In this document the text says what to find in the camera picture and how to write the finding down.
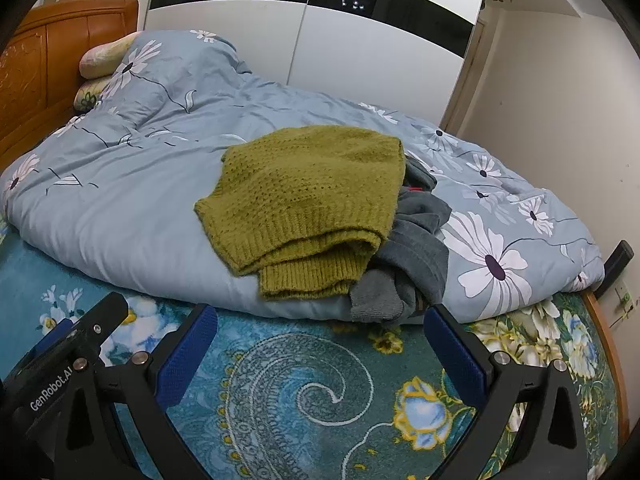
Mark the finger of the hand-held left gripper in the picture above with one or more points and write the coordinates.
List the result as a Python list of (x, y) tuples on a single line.
[(52, 336), (102, 317)]

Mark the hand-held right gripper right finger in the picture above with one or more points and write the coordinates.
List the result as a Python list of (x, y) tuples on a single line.
[(456, 355)]

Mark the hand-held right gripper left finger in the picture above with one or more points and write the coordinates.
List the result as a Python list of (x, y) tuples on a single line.
[(186, 355)]

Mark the olive green knit sweater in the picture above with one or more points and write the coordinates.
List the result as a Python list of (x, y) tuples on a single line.
[(305, 200)]

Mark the grey clothes pile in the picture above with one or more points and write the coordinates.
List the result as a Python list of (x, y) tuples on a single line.
[(415, 255)]

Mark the teal floral bed sheet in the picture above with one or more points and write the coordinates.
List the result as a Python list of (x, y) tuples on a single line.
[(300, 410)]

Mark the blue-grey floral duvet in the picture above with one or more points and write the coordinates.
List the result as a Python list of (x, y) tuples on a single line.
[(150, 160)]

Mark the black flat object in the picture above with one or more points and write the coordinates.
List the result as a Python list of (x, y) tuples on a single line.
[(619, 262)]

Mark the yellow floral pillow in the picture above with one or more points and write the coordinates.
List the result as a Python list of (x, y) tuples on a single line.
[(90, 94)]

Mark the wooden headboard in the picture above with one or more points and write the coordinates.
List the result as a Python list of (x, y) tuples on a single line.
[(50, 75)]

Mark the pale floral pillow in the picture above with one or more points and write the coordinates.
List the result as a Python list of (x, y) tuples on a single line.
[(102, 57)]

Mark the beige door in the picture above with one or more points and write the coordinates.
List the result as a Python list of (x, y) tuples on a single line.
[(467, 75)]

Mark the white wardrobe with black band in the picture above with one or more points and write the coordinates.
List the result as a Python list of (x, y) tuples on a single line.
[(380, 55)]

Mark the wooden bed frame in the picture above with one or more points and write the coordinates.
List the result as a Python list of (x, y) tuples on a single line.
[(607, 355)]

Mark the white wall socket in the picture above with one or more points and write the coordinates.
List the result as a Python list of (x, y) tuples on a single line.
[(623, 300)]

